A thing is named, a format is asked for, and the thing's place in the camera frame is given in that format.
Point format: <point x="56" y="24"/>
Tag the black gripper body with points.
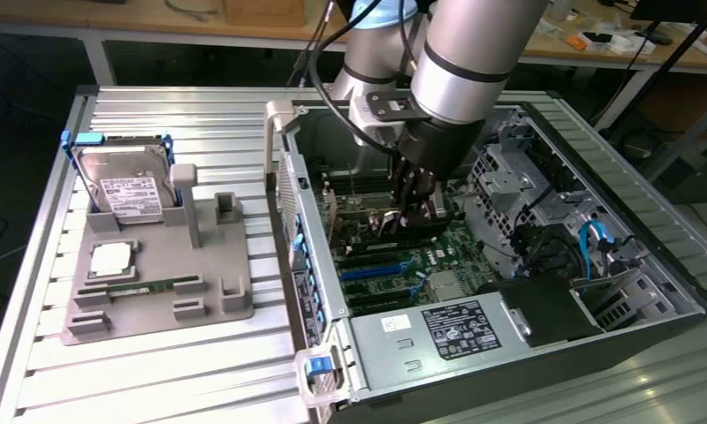
<point x="442" y="146"/>

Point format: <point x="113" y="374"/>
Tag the green low-profile graphics card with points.
<point x="354" y="207"/>

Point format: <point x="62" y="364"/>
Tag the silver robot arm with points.
<point x="466" y="66"/>

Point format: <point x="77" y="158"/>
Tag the black RAM slot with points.
<point x="366" y="176"/>
<point x="369" y="187"/>

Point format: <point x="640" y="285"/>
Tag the green motherboard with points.
<point x="448" y="256"/>

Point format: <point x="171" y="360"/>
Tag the silver metal disk bay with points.
<point x="508" y="181"/>
<point x="625" y="305"/>

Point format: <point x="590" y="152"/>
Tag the black RAM stick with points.
<point x="377" y="247"/>

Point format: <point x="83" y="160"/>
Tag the black expansion slot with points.
<point x="366" y="261"/>
<point x="372" y="295"/>
<point x="377" y="307"/>

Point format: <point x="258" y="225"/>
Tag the blue card retention clip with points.
<point x="310" y="265"/>
<point x="299" y="245"/>
<point x="298" y="223"/>
<point x="317" y="301"/>
<point x="322" y="319"/>
<point x="313" y="282"/>

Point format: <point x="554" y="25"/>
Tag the blue expansion slot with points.
<point x="372" y="272"/>

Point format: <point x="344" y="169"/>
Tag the silver chipset heatsink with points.
<point x="446" y="285"/>

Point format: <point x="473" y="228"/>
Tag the grey case corner clamp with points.
<point x="306" y="391"/>
<point x="279" y="115"/>

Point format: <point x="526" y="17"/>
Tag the black plastic fan shroud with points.
<point x="542" y="309"/>

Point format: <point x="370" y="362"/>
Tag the small orange object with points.
<point x="577" y="42"/>

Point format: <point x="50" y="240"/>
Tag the grey power supply unit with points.
<point x="389" y="353"/>

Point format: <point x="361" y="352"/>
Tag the white paper sheet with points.
<point x="625" y="44"/>

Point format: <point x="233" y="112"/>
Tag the blue case latch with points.
<point x="318" y="366"/>

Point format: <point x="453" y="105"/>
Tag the brown cardboard box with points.
<point x="266" y="11"/>

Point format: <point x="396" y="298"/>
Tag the black open PC case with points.
<point x="508" y="380"/>

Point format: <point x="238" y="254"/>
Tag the green RAM stick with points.
<point x="165" y="283"/>

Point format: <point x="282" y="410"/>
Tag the silver hard disk drive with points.
<point x="130" y="190"/>

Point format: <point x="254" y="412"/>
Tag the black slanted pole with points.
<point x="685" y="42"/>

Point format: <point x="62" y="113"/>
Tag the black monitor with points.
<point x="672" y="9"/>

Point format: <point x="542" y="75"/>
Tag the grey parts rack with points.
<point x="154" y="318"/>

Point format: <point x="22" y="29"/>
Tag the silver CPU chip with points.
<point x="113" y="258"/>

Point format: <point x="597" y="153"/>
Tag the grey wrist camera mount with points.
<point x="366" y="128"/>

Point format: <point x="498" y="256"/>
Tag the blue disk carrier frame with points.
<point x="89" y="138"/>

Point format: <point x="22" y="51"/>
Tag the wooden desk white frame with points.
<point x="35" y="17"/>

